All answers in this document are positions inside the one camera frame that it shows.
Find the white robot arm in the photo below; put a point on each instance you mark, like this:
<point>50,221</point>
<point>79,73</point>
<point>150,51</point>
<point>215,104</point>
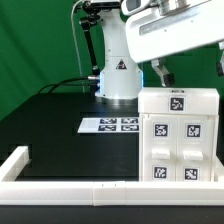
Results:
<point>122,79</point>

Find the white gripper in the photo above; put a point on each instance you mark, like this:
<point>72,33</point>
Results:
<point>151,35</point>

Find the white U-shaped table fence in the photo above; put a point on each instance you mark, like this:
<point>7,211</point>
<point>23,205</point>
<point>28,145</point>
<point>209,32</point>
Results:
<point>15,192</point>

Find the white box with markers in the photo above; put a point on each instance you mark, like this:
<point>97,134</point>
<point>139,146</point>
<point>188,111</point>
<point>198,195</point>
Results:
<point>187,101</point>

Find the white cabinet body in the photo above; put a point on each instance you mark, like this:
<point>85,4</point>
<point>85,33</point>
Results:
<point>177,147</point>

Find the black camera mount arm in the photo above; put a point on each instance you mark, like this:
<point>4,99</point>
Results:
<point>92,8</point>

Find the white base marker plate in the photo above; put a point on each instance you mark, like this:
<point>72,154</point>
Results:
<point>109,125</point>

